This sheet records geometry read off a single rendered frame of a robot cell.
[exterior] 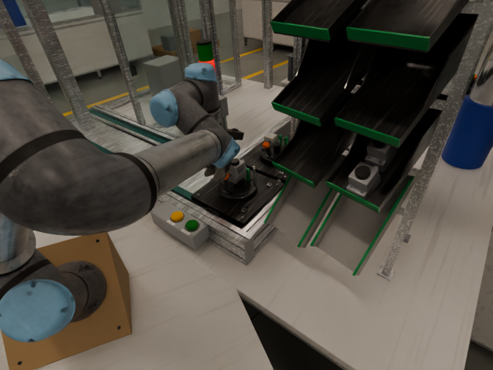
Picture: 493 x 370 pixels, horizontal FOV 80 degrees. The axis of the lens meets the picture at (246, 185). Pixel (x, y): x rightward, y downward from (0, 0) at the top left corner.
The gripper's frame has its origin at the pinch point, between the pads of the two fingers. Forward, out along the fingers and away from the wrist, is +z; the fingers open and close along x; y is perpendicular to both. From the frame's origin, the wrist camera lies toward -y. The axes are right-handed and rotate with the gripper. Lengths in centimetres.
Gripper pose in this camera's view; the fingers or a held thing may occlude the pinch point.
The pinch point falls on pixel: (221, 177)
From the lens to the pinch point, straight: 95.5
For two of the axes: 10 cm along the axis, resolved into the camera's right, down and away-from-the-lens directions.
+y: -6.1, 5.3, -5.9
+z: 0.6, 7.8, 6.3
